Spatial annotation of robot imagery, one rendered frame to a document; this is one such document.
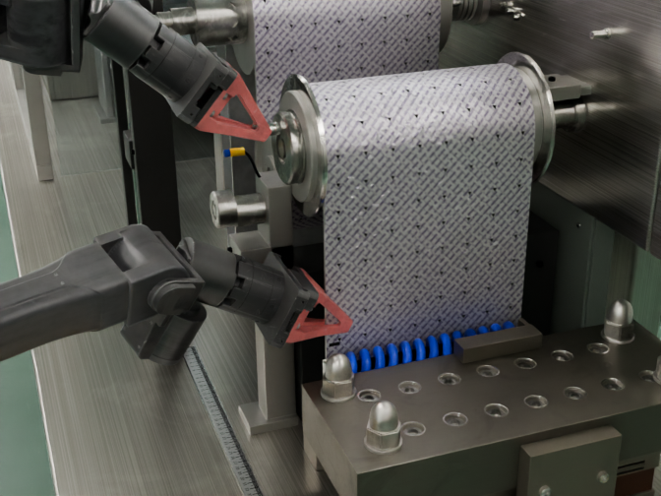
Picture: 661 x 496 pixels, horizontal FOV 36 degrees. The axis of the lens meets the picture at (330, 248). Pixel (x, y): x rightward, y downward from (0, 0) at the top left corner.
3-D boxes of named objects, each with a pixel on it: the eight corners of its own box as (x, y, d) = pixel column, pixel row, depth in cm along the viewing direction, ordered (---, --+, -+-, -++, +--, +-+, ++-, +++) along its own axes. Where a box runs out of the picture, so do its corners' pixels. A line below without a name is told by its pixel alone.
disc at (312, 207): (277, 177, 114) (278, 52, 106) (281, 176, 114) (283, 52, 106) (320, 243, 102) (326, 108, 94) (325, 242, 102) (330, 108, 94)
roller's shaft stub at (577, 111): (510, 132, 114) (512, 93, 113) (564, 125, 117) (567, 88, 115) (529, 143, 111) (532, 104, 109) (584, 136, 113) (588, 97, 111)
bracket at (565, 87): (521, 91, 113) (522, 73, 112) (566, 86, 115) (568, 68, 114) (544, 102, 109) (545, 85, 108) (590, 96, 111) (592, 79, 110)
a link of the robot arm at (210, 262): (188, 252, 94) (179, 222, 99) (154, 309, 96) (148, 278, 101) (251, 276, 97) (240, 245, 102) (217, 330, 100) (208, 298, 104)
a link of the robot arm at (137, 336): (166, 285, 89) (116, 227, 93) (109, 383, 92) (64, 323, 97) (256, 287, 98) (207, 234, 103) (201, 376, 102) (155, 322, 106)
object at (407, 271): (325, 370, 109) (323, 213, 101) (516, 333, 116) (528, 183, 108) (327, 373, 109) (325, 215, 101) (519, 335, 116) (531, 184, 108)
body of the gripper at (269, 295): (285, 351, 100) (220, 331, 96) (257, 307, 109) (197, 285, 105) (316, 296, 98) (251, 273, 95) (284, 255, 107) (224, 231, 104)
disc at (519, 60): (478, 151, 121) (493, 32, 113) (482, 150, 121) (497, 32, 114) (539, 209, 110) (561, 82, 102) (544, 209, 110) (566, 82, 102)
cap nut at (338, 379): (315, 387, 103) (315, 348, 101) (348, 380, 104) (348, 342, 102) (328, 405, 100) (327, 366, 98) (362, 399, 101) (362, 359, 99)
